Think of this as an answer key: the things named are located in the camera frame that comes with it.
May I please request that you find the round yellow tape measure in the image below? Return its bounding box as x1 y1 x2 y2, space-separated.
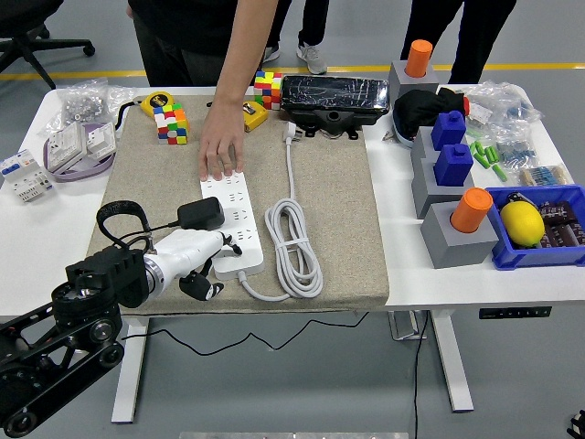
113 91 177 138

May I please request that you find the blue white rounded object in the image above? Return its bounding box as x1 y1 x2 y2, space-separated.
393 117 418 150

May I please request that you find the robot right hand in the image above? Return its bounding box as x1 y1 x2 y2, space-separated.
566 410 585 439

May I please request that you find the blue peg block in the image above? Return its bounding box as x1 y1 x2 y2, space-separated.
431 110 467 152
433 143 474 187

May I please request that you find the black table control panel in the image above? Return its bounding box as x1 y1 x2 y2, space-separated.
478 305 553 320

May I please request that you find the white wall socket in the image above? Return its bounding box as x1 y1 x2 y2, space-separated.
47 121 89 175

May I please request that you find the white power strip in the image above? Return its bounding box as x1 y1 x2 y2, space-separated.
200 172 266 281

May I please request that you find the clear bag of screws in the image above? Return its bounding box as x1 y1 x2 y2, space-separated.
38 77 138 138

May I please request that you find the grey socket block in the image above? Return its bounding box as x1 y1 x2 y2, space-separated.
409 126 470 173
420 200 500 270
410 157 476 220
388 59 440 100

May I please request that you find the black mounting bracket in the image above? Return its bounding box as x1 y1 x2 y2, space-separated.
287 107 388 141

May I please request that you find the small black tool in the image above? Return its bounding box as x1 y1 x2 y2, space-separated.
505 191 534 212

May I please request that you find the black wrapped box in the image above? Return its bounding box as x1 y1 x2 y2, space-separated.
279 74 391 115

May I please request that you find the person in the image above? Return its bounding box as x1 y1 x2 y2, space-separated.
262 0 329 76
400 0 520 85
125 0 257 88

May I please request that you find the black office chair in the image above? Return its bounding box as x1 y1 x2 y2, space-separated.
0 0 96 91

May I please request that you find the blue plastic bin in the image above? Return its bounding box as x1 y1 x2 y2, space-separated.
484 184 585 272

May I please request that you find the black cloth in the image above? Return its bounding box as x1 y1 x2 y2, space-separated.
393 87 468 141

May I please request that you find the yellow lemon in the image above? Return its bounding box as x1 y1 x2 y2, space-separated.
499 201 547 250

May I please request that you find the white wall switch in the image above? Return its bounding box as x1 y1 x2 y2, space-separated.
85 122 116 161

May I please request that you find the beige fabric mat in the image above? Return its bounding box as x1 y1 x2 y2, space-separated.
76 93 391 316

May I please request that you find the clear bag of blue parts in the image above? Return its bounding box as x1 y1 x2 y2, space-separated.
474 122 539 174
460 80 546 134

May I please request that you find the white table leg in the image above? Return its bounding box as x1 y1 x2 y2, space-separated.
429 309 475 413
111 315 152 424

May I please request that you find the person's left hand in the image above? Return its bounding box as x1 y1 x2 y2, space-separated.
197 101 246 182

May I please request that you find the clear bag of resistors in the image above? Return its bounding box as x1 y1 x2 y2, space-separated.
518 163 575 187

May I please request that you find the white circuit breaker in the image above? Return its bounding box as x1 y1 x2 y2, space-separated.
0 149 55 203

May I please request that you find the black plug adapter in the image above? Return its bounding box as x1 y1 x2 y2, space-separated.
176 196 227 231

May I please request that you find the orange cylinder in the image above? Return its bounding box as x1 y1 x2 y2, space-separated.
450 187 494 234
405 39 434 79

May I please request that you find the thin black plug cord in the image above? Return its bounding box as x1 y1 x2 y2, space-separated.
117 220 370 357

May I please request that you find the colourful puzzle cube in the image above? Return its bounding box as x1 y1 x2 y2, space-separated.
153 102 190 145
253 70 284 112

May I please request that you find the black hanging cable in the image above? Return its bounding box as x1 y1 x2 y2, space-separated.
413 310 431 439

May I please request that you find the grey metal bracket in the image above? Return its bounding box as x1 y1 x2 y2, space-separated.
388 310 429 342

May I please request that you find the white power strip cord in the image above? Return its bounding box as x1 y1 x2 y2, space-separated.
237 121 324 302

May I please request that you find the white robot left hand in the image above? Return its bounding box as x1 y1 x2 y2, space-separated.
153 228 244 302

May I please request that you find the square yellow tape measure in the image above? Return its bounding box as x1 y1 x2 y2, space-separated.
241 100 270 134

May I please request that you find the purple ring tray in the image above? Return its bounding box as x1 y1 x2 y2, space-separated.
43 123 118 183

